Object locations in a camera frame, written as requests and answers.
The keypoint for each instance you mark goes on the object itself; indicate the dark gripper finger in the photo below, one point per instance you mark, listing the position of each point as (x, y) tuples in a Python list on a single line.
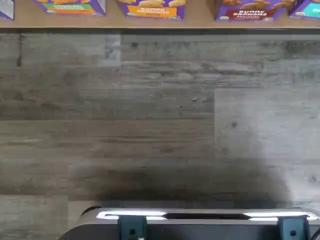
[(132, 228), (293, 228)]

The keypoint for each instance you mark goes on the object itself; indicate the metal and wood shelf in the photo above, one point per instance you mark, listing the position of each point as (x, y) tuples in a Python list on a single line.
[(225, 30)]

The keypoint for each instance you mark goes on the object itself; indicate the brown wooden shelf board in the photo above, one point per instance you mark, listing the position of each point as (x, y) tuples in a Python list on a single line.
[(200, 24)]

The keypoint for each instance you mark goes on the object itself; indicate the purple box orange patch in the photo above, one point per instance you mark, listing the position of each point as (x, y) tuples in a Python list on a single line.
[(150, 11)]

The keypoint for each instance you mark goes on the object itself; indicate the purple box teal patch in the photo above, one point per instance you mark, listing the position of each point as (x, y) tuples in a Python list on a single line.
[(307, 10)]

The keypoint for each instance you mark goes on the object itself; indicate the purple box brown patch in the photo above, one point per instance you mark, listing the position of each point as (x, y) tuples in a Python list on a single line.
[(250, 13)]

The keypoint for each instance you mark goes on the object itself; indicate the purple box green patch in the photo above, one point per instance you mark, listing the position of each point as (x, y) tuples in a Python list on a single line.
[(70, 7)]

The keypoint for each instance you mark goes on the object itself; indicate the purple box violet patch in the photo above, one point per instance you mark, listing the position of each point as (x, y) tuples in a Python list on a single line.
[(6, 10)]

